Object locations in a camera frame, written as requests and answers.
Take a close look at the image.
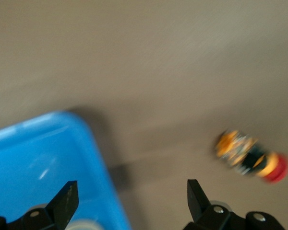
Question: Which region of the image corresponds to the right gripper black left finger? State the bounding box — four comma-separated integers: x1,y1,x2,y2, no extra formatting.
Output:
0,181,79,230

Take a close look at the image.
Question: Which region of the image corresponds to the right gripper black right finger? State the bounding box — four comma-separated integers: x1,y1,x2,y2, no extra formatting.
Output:
183,179,285,230

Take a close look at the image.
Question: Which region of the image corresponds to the blue desk bell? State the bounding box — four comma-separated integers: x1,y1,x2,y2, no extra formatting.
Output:
66,218,103,230

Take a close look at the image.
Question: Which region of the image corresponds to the blue plastic tray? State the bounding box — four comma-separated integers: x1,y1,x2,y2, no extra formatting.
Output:
0,110,132,230

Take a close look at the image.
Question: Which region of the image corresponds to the yellow red emergency stop switch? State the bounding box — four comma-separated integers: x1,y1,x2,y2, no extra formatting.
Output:
215,129,288,185

